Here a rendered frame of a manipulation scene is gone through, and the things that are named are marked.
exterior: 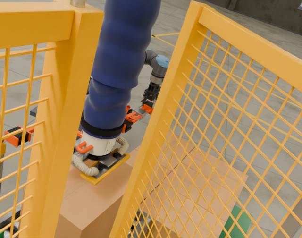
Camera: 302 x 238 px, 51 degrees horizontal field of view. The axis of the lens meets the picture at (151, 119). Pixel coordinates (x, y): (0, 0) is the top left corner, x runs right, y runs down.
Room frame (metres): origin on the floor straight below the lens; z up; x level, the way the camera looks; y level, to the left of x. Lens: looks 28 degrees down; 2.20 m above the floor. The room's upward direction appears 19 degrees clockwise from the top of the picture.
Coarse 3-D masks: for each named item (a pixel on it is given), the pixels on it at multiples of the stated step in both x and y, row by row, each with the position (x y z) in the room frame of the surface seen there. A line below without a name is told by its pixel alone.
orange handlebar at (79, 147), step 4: (144, 108) 1.93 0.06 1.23; (148, 112) 1.90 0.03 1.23; (128, 116) 1.73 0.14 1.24; (132, 116) 1.75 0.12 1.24; (136, 116) 1.77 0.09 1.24; (140, 116) 1.80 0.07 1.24; (136, 120) 1.76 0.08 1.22; (32, 128) 1.29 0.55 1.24; (32, 132) 1.29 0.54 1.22; (80, 132) 1.40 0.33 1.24; (80, 136) 1.39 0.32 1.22; (80, 144) 1.30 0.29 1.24; (84, 144) 1.32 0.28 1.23; (76, 148) 1.27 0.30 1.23; (80, 148) 1.27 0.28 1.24; (84, 148) 1.29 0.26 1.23; (88, 148) 1.29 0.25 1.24; (80, 152) 1.26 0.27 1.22; (84, 152) 1.27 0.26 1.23
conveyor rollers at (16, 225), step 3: (18, 222) 1.29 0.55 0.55; (135, 222) 1.60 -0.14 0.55; (138, 222) 1.61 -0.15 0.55; (15, 225) 1.27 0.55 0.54; (132, 225) 1.59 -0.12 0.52; (15, 228) 1.26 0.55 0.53; (6, 231) 1.21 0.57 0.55; (129, 231) 1.51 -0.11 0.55; (6, 234) 1.19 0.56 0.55; (9, 234) 1.20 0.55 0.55; (6, 237) 1.18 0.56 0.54; (15, 237) 1.19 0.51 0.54
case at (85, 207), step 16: (112, 176) 1.50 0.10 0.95; (128, 176) 1.55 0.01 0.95; (64, 192) 1.25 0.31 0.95; (80, 192) 1.28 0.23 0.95; (96, 192) 1.33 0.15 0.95; (112, 192) 1.37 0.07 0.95; (64, 208) 1.14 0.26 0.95; (80, 208) 1.18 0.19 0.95; (96, 208) 1.21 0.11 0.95; (112, 208) 1.30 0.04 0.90; (64, 224) 1.09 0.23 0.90; (80, 224) 1.08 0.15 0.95; (96, 224) 1.18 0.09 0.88; (112, 224) 1.37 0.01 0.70
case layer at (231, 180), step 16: (192, 144) 2.87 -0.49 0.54; (128, 160) 2.25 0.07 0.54; (160, 160) 2.41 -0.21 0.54; (176, 160) 2.50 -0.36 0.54; (208, 160) 2.69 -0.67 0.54; (160, 176) 2.19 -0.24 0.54; (192, 176) 2.34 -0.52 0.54; (208, 176) 2.42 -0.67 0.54; (240, 176) 2.60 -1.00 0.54; (144, 192) 1.93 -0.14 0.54; (160, 192) 1.99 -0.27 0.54; (192, 192) 2.12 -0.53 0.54; (208, 192) 2.20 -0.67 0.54; (224, 192) 2.27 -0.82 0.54; (240, 192) 2.35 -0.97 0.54; (144, 208) 1.76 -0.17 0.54; (160, 208) 1.82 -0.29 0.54; (176, 208) 1.88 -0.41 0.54; (192, 208) 1.93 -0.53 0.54; (160, 224) 1.68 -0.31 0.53; (176, 224) 1.71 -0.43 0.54; (192, 224) 1.77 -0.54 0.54; (208, 224) 1.82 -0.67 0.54; (224, 224) 1.88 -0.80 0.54
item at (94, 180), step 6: (114, 150) 1.52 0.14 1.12; (114, 156) 1.43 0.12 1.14; (120, 156) 1.48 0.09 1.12; (126, 156) 1.50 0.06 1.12; (96, 162) 1.36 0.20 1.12; (114, 162) 1.40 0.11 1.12; (120, 162) 1.43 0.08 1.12; (102, 168) 1.31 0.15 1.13; (108, 168) 1.34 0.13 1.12; (114, 168) 1.36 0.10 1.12; (84, 174) 1.24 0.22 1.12; (102, 174) 1.28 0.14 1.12; (108, 174) 1.31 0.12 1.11; (90, 180) 1.22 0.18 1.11; (96, 180) 1.23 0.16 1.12
